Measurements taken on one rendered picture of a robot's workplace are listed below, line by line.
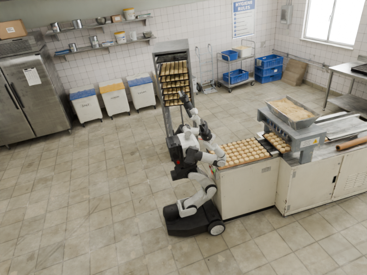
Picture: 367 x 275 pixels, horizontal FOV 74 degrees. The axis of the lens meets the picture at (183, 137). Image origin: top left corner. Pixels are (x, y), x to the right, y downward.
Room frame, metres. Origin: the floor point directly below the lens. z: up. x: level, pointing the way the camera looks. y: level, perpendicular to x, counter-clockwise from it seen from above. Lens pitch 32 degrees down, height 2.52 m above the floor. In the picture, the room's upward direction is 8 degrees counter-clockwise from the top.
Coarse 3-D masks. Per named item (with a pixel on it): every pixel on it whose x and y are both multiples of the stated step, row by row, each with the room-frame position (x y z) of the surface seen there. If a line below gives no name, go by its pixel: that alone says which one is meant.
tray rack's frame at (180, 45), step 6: (162, 42) 3.79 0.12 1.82; (168, 42) 3.73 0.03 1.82; (174, 42) 3.67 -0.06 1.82; (180, 42) 3.62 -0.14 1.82; (186, 42) 3.56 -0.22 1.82; (156, 48) 3.44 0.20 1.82; (162, 48) 3.39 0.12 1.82; (168, 48) 3.34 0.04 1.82; (174, 48) 3.29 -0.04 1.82; (180, 48) 3.24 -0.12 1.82; (186, 48) 3.19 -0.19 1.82; (156, 54) 3.20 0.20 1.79; (180, 108) 3.82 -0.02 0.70
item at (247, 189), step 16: (272, 160) 1.99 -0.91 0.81; (224, 176) 1.89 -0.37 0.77; (240, 176) 1.93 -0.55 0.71; (256, 176) 1.96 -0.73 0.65; (272, 176) 1.99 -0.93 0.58; (224, 192) 1.89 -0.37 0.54; (240, 192) 1.93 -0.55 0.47; (256, 192) 1.96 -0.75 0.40; (272, 192) 2.00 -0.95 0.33; (224, 208) 1.89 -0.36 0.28; (240, 208) 1.93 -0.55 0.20; (256, 208) 1.97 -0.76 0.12
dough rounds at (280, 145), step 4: (264, 136) 2.33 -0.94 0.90; (268, 136) 2.31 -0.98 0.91; (272, 136) 2.28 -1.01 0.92; (276, 136) 2.27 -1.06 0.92; (272, 140) 2.21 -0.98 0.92; (276, 140) 2.20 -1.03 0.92; (280, 140) 2.21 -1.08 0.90; (328, 140) 2.09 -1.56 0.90; (276, 144) 2.13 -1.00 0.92; (280, 144) 2.13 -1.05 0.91; (284, 144) 2.11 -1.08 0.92; (280, 148) 2.04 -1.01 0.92; (284, 148) 2.03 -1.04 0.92; (288, 148) 2.02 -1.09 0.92; (284, 152) 1.99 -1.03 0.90
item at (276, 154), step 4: (364, 128) 2.22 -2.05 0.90; (348, 132) 2.19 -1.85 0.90; (352, 132) 2.18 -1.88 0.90; (356, 132) 2.18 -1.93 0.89; (360, 132) 2.19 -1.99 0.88; (332, 136) 2.15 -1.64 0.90; (336, 136) 2.14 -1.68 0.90; (340, 136) 2.15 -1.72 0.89; (344, 136) 2.16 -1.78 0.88; (272, 152) 2.02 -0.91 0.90; (276, 152) 2.01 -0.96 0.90; (276, 156) 2.01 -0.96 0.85; (260, 160) 1.98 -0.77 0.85; (244, 164) 1.94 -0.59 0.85; (216, 168) 1.89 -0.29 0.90; (228, 168) 1.91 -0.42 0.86; (232, 168) 1.92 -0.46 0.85
